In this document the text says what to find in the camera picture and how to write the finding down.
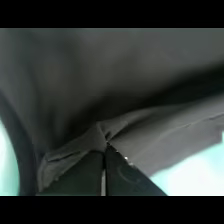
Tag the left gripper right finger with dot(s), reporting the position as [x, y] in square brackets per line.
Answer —
[130, 180]

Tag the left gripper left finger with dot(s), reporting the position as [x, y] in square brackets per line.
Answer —
[80, 178]

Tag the grey shirt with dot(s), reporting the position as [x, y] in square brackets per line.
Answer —
[100, 83]

